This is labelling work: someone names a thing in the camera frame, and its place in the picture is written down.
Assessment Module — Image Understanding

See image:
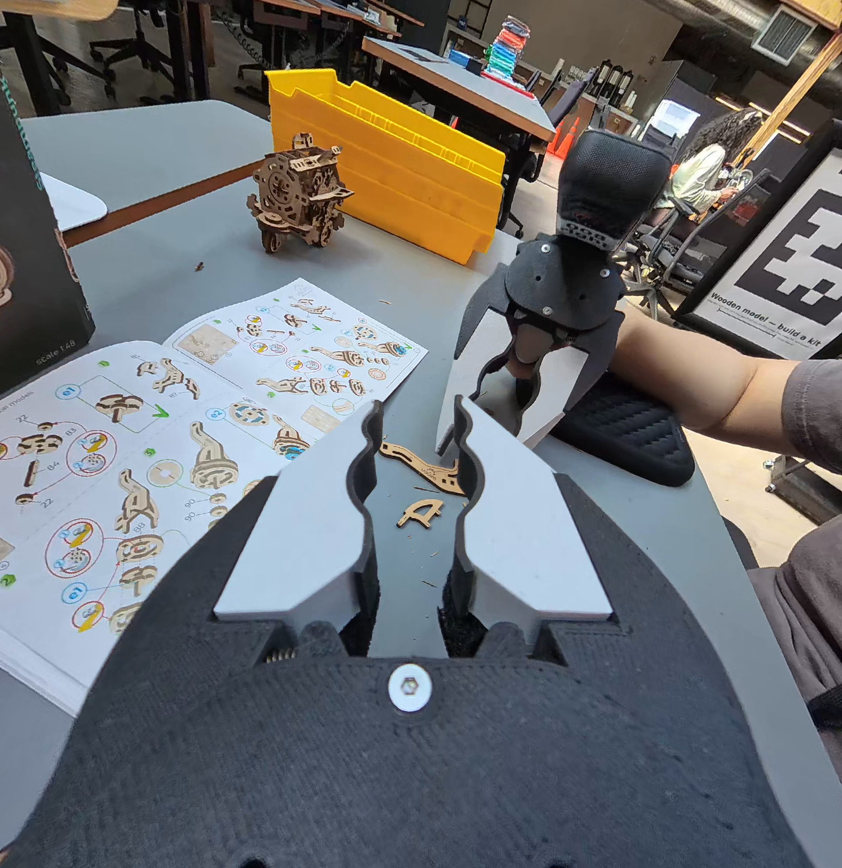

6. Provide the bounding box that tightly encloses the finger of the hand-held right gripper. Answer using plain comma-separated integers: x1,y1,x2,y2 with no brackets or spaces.
515,342,595,447
436,315,530,457

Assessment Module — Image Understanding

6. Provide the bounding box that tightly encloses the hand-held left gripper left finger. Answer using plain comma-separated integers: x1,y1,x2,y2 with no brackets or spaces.
213,399,386,629

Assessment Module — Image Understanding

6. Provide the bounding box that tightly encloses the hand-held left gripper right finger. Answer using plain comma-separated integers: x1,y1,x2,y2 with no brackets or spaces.
450,395,616,629

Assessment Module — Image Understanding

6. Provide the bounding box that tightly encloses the long curved wooden part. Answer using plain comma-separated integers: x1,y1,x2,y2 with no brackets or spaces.
379,439,468,497

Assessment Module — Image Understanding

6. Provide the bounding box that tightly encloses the small arched wooden part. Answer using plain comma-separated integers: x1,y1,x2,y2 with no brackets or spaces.
396,497,447,530

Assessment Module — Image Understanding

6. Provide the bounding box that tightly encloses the person's right forearm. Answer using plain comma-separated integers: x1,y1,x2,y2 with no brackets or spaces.
607,307,802,450

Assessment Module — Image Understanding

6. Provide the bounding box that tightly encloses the assembled wooden model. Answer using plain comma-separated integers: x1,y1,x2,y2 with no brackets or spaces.
246,132,355,256

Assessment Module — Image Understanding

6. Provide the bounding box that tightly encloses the black model kit box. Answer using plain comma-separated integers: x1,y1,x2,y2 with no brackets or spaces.
0,27,97,402

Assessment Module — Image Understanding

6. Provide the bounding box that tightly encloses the person's right hand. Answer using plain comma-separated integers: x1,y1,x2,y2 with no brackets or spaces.
508,325,554,379

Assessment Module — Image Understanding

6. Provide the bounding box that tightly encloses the black textured pad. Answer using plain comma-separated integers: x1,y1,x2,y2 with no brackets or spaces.
549,375,697,491

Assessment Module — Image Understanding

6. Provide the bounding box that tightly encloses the black office chair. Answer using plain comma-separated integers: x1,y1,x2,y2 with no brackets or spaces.
623,203,737,321
89,0,186,89

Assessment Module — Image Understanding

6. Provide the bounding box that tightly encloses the printed instruction booklet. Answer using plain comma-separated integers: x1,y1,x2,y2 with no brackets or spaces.
0,277,430,717

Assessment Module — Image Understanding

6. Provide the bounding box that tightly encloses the yellow plastic bin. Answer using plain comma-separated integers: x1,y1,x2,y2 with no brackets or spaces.
264,68,507,265

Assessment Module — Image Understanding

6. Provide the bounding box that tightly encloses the grey background table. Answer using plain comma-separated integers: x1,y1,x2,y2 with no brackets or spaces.
361,37,558,235

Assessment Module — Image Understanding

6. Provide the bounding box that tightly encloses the black-framed tag sign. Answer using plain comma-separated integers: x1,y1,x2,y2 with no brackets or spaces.
671,118,842,362

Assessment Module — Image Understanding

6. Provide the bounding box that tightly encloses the stack of colourful packets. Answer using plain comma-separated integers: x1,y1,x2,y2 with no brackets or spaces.
484,16,532,77

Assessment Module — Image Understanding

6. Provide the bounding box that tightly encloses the person's grey shirt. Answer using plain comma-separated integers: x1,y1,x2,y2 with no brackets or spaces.
747,358,842,801

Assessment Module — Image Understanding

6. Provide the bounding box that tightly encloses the wooden ceiling beam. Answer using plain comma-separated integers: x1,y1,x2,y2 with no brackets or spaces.
745,28,842,158

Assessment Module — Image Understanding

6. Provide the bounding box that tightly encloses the metal air vent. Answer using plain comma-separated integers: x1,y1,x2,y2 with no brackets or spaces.
751,4,818,66

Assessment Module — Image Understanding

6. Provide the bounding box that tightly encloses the white rounded board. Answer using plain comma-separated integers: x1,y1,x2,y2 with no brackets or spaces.
40,171,109,233

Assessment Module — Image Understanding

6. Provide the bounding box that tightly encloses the black body strap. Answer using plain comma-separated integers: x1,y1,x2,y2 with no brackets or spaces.
809,681,842,732

